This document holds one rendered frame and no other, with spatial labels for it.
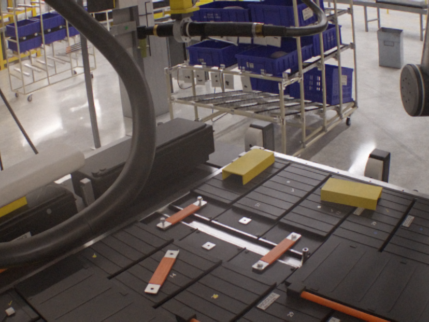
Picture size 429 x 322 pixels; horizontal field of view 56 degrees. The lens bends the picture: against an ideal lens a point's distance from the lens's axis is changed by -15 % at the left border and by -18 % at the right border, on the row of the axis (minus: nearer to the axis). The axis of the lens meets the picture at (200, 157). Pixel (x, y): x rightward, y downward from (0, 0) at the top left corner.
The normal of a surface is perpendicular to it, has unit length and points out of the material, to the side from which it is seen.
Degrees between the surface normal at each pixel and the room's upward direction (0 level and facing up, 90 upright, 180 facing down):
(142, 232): 0
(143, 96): 38
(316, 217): 0
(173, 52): 90
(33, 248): 45
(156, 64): 90
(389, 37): 90
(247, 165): 0
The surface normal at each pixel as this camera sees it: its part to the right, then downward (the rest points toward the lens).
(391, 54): -0.52, 0.39
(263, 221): -0.09, -0.91
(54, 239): 0.22, -0.42
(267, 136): 0.73, 0.22
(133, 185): 0.72, -0.12
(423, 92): -0.10, 0.25
